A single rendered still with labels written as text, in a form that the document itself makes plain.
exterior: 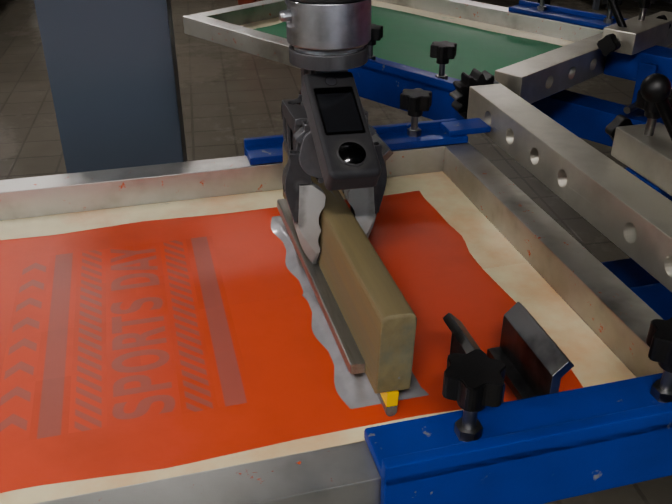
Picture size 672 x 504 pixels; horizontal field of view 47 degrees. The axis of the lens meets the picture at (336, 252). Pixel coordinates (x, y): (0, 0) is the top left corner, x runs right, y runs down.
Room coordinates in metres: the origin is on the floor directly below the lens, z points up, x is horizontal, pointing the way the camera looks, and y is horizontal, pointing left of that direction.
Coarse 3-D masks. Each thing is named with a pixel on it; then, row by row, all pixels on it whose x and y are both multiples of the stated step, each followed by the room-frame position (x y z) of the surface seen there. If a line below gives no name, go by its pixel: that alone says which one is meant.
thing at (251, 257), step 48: (0, 240) 0.78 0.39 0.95; (48, 240) 0.78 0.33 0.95; (96, 240) 0.78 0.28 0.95; (144, 240) 0.78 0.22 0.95; (240, 240) 0.78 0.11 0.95; (384, 240) 0.78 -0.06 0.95; (432, 240) 0.78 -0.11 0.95; (0, 288) 0.67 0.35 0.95; (240, 288) 0.67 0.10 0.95; (288, 288) 0.67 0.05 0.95; (0, 336) 0.59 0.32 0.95
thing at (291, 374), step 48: (432, 288) 0.67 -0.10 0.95; (480, 288) 0.67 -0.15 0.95; (240, 336) 0.59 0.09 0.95; (288, 336) 0.59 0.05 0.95; (432, 336) 0.59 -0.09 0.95; (480, 336) 0.59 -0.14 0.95; (288, 384) 0.52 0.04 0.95; (432, 384) 0.52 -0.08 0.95; (576, 384) 0.52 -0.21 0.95; (96, 432) 0.46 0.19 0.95; (144, 432) 0.46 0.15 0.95; (192, 432) 0.46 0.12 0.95; (240, 432) 0.46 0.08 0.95; (288, 432) 0.46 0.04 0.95; (0, 480) 0.41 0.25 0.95; (48, 480) 0.41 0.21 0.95
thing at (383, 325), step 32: (320, 224) 0.66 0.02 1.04; (352, 224) 0.63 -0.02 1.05; (320, 256) 0.66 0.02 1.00; (352, 256) 0.57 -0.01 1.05; (352, 288) 0.55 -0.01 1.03; (384, 288) 0.52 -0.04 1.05; (352, 320) 0.54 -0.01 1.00; (384, 320) 0.48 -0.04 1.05; (416, 320) 0.48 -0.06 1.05; (384, 352) 0.48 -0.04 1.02; (384, 384) 0.48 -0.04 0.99
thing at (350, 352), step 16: (288, 208) 0.79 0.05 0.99; (288, 224) 0.75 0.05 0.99; (304, 256) 0.68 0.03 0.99; (320, 272) 0.65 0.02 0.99; (320, 288) 0.62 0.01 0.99; (320, 304) 0.60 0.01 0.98; (336, 304) 0.59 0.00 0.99; (336, 320) 0.56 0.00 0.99; (336, 336) 0.54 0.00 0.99; (352, 336) 0.54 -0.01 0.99; (352, 352) 0.52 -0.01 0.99; (352, 368) 0.50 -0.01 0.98
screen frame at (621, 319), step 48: (0, 192) 0.83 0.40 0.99; (48, 192) 0.84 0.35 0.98; (96, 192) 0.85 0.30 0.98; (144, 192) 0.87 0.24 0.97; (192, 192) 0.88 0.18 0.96; (240, 192) 0.90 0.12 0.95; (480, 192) 0.85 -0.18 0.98; (528, 240) 0.73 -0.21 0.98; (576, 240) 0.71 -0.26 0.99; (576, 288) 0.63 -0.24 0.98; (624, 288) 0.61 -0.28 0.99; (624, 336) 0.55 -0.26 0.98; (192, 480) 0.37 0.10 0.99; (240, 480) 0.37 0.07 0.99; (288, 480) 0.37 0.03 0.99; (336, 480) 0.37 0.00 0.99
